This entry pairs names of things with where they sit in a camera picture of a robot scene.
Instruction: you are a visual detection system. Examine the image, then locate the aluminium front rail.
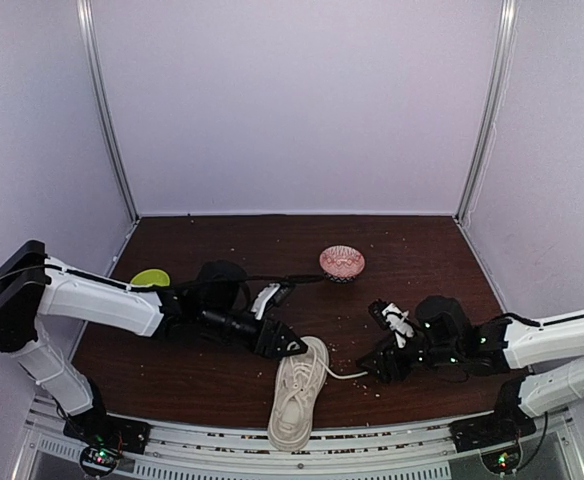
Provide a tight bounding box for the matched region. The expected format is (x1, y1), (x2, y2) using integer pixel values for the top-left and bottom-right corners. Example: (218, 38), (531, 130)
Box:
(11, 396), (584, 479)

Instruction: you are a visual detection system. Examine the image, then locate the aluminium frame post back left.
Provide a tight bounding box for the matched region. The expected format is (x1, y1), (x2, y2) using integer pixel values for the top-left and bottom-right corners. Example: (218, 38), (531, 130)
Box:
(76, 0), (140, 223)

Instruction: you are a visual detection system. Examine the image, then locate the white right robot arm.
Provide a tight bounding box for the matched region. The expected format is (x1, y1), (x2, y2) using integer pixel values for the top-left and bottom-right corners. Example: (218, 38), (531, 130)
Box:
(356, 295), (584, 442)

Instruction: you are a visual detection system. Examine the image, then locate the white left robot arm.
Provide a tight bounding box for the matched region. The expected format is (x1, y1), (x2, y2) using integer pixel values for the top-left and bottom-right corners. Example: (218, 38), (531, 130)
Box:
(0, 240), (308, 444)

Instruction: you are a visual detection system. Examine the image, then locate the red patterned bowl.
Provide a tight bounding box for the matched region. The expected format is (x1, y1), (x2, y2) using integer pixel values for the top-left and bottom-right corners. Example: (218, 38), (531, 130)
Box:
(319, 245), (366, 284)

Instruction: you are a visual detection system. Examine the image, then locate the aluminium frame post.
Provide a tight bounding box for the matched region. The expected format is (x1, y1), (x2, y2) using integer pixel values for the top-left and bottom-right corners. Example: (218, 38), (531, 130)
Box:
(455, 0), (518, 228)
(76, 0), (140, 223)

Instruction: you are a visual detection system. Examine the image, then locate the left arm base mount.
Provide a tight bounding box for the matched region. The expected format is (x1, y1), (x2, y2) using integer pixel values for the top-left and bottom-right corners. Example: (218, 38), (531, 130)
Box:
(56, 380), (151, 479)

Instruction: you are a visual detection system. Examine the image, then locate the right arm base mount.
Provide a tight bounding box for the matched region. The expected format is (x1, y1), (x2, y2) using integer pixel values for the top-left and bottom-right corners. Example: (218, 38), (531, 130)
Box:
(449, 403), (536, 476)

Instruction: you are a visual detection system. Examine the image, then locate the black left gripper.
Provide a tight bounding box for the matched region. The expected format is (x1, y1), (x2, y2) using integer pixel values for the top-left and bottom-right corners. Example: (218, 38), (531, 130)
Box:
(201, 304), (308, 360)

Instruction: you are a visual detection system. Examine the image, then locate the aluminium frame rail left side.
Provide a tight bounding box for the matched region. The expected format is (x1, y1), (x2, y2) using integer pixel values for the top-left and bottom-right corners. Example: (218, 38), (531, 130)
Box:
(112, 219), (140, 267)

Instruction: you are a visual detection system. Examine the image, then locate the lime green bowl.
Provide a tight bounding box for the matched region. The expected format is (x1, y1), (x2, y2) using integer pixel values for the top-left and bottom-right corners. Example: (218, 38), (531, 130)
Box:
(130, 268), (171, 287)

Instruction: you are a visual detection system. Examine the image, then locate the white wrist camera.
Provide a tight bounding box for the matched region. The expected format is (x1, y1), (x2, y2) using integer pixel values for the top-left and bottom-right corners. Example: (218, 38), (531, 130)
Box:
(250, 283), (281, 320)
(381, 303), (415, 349)

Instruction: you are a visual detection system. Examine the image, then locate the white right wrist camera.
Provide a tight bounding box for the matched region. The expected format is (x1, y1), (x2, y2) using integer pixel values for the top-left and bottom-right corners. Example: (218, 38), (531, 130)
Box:
(381, 303), (415, 349)

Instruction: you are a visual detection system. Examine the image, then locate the aluminium frame post back right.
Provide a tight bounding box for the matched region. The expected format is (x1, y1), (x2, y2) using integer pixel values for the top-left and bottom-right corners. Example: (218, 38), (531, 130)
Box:
(455, 0), (518, 228)

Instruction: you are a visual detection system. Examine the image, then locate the white canvas sneaker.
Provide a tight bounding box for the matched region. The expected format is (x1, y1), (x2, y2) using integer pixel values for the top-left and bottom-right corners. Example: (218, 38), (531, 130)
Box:
(267, 336), (329, 452)

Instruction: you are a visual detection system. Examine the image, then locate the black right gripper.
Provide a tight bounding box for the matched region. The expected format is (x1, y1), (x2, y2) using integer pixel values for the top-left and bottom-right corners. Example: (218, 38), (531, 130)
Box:
(355, 332), (460, 385)

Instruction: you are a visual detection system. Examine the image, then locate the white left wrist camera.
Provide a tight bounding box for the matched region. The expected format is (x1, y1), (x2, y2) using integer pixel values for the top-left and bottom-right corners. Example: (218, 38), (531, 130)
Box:
(250, 283), (281, 320)

